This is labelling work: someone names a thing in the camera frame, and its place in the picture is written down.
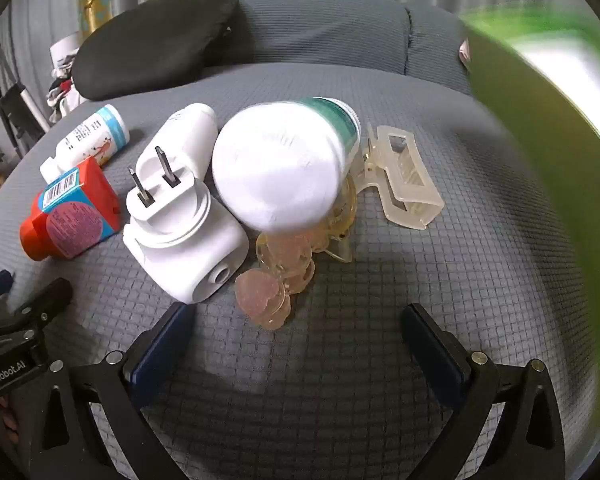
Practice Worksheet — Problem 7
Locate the black pillow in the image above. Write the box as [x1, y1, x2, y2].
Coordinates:
[71, 0, 241, 102]

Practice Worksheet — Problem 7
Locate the person's left hand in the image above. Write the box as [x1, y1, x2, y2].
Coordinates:
[0, 396, 22, 446]

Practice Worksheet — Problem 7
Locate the red bottle with blue label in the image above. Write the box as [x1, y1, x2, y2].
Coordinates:
[20, 156, 122, 262]

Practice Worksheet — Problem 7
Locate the green box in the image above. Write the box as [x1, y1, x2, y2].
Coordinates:
[455, 2, 600, 441]

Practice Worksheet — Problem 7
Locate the beige hair claw clip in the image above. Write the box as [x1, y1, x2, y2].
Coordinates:
[352, 125, 446, 231]

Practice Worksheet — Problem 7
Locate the white bottle with blue label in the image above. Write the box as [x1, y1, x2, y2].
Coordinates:
[40, 104, 131, 184]

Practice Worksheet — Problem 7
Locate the white plug adapter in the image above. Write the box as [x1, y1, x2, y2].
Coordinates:
[122, 145, 246, 305]

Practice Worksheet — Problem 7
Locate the pile of clothes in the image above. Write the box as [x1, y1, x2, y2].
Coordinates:
[45, 32, 83, 123]

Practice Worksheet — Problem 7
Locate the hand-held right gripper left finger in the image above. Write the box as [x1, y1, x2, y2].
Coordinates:
[30, 302, 198, 480]

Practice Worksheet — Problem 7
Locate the plain white bottle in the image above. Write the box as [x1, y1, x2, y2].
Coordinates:
[147, 103, 218, 181]

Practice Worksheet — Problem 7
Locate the pink flower hair clip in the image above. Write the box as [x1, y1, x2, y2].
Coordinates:
[235, 180, 361, 331]

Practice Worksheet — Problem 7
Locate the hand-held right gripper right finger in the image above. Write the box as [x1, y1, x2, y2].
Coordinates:
[400, 302, 568, 480]

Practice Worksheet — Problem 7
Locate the white bottle with green label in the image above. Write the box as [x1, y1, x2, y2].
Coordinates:
[211, 96, 365, 232]

